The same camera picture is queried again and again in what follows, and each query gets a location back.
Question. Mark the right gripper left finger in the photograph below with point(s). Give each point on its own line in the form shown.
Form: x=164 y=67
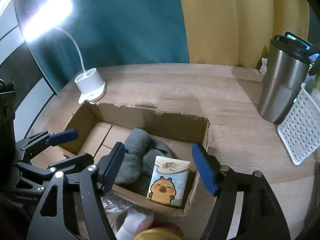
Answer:
x=51 y=219

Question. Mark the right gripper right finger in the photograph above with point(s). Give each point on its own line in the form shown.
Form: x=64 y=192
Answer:
x=261 y=215

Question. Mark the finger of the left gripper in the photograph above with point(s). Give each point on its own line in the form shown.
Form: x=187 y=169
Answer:
x=71 y=165
x=37 y=143

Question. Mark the cotton swabs plastic bag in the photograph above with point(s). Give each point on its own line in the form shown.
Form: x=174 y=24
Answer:
x=116 y=209

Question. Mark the white socks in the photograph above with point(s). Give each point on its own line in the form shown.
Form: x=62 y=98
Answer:
x=135 y=222

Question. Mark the yellow lid jar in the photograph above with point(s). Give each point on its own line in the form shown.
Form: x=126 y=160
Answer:
x=163 y=231

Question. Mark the grey rolled socks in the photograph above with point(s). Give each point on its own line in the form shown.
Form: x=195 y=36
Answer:
x=141 y=150

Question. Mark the brown cardboard box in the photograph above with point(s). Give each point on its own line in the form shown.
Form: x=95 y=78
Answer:
x=101 y=126

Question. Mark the capybara tissue pack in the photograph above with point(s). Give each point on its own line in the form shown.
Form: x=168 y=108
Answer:
x=168 y=181

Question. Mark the white perforated plastic basket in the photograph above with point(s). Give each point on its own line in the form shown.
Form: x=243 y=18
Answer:
x=299 y=131

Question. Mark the white desk lamp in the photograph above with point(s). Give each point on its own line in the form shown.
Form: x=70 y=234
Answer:
x=49 y=16

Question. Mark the teal curtain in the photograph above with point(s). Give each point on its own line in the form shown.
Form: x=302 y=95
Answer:
x=101 y=33

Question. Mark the stainless steel tumbler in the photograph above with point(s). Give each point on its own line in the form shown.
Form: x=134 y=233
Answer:
x=286 y=69

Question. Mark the yellow curtain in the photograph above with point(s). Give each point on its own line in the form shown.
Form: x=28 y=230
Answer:
x=238 y=32

